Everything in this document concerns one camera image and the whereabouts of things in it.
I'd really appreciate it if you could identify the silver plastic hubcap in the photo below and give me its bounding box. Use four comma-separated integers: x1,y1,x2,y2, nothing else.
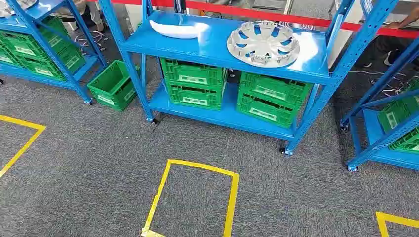
226,20,300,69

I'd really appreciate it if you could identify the green plastic crate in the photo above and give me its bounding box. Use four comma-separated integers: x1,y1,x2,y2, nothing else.
0,30,50,61
388,127,419,155
239,71,313,107
14,54,68,82
86,60,141,112
378,78,419,133
39,15,71,55
167,81,226,111
55,42,86,74
236,91,302,129
160,58,228,90

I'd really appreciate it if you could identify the blue metal shelf rack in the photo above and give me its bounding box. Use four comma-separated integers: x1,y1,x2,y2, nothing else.
340,36,419,172
98,0,398,156
0,0,107,105

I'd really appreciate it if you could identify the yellow floor tape square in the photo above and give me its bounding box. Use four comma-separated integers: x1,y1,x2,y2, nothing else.
0,114,46,179
376,212,419,237
141,159,240,237

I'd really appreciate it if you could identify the white curved car part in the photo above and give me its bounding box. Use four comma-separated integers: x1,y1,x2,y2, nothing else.
149,19,210,39

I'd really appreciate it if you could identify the red barrier tape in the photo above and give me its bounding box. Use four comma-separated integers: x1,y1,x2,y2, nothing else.
86,0,419,39

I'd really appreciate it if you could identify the person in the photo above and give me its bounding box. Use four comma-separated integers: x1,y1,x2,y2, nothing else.
373,12,419,68
54,0,106,33

